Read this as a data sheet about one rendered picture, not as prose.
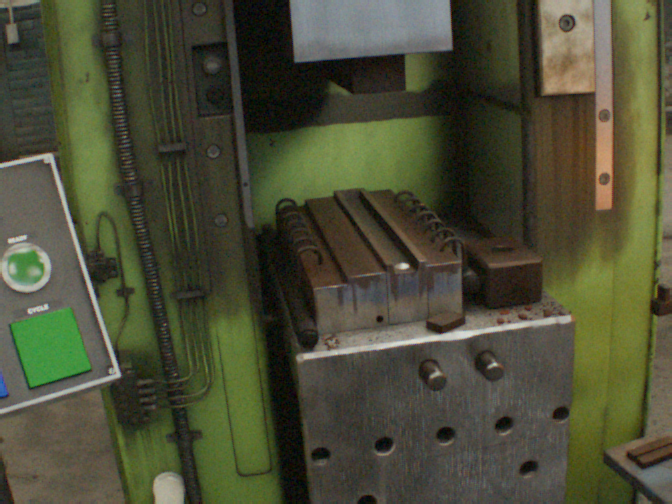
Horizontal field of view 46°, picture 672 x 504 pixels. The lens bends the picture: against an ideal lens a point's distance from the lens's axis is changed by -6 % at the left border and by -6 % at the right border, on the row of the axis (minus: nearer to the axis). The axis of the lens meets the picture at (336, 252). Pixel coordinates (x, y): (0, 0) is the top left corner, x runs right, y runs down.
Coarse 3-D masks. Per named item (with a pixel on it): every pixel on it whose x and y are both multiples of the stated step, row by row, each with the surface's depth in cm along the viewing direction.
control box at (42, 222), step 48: (0, 192) 91; (48, 192) 94; (0, 240) 90; (48, 240) 93; (0, 288) 89; (48, 288) 91; (0, 336) 87; (96, 336) 92; (48, 384) 88; (96, 384) 91
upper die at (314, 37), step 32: (288, 0) 99; (320, 0) 98; (352, 0) 99; (384, 0) 100; (416, 0) 100; (448, 0) 101; (288, 32) 103; (320, 32) 100; (352, 32) 100; (384, 32) 101; (416, 32) 101; (448, 32) 102
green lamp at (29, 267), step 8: (24, 248) 91; (16, 256) 90; (24, 256) 90; (32, 256) 91; (40, 256) 91; (8, 264) 89; (16, 264) 90; (24, 264) 90; (32, 264) 91; (40, 264) 91; (8, 272) 89; (16, 272) 90; (24, 272) 90; (32, 272) 90; (40, 272) 91; (16, 280) 89; (24, 280) 90; (32, 280) 90
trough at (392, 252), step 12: (348, 192) 148; (360, 192) 148; (360, 204) 145; (360, 216) 137; (372, 216) 137; (372, 228) 131; (384, 228) 130; (384, 240) 124; (396, 240) 122; (396, 252) 119; (408, 252) 116; (396, 264) 114; (408, 264) 114
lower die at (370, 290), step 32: (384, 192) 149; (320, 224) 133; (352, 224) 132; (352, 256) 117; (384, 256) 113; (416, 256) 112; (448, 256) 114; (320, 288) 109; (352, 288) 110; (384, 288) 111; (416, 288) 112; (448, 288) 112; (320, 320) 111; (352, 320) 111; (384, 320) 112; (416, 320) 113
